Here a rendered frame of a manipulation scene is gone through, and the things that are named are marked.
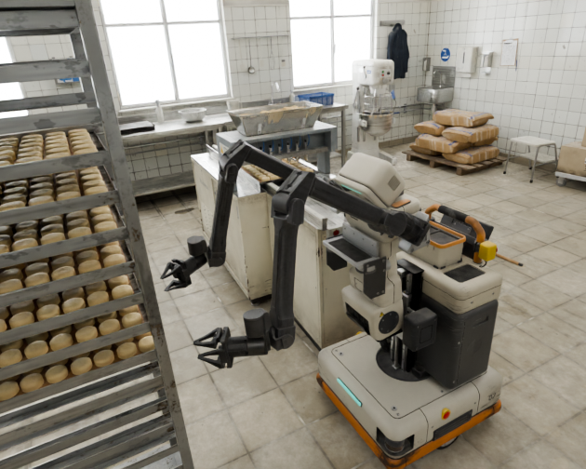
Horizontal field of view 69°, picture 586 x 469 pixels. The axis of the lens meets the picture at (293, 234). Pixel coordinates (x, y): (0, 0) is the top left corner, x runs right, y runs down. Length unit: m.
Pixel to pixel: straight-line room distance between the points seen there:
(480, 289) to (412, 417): 0.59
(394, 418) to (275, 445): 0.60
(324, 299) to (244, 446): 0.82
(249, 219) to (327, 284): 0.74
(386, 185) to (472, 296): 0.58
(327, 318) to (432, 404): 0.74
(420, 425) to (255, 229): 1.52
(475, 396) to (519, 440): 0.33
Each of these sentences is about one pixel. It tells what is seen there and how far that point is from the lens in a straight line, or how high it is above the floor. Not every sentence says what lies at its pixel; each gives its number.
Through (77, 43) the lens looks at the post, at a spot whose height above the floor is 1.73.
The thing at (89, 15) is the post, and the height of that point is 1.77.
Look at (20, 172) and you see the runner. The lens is 1.03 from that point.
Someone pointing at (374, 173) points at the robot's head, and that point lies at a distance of 1.50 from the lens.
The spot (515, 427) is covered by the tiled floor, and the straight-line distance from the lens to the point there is 2.44.
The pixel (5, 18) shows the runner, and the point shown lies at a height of 1.78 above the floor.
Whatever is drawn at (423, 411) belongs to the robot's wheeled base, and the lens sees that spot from 2.00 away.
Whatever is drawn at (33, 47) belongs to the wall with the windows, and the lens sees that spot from 5.55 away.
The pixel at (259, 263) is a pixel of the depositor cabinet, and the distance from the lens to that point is 2.90.
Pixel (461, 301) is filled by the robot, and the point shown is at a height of 0.76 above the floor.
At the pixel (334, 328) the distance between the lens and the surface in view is 2.51.
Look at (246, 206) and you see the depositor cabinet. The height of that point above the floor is 0.77.
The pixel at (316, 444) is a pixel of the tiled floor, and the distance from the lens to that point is 2.21.
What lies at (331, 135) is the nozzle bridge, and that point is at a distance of 2.86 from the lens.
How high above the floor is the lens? 1.71
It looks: 25 degrees down
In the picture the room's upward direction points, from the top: 3 degrees counter-clockwise
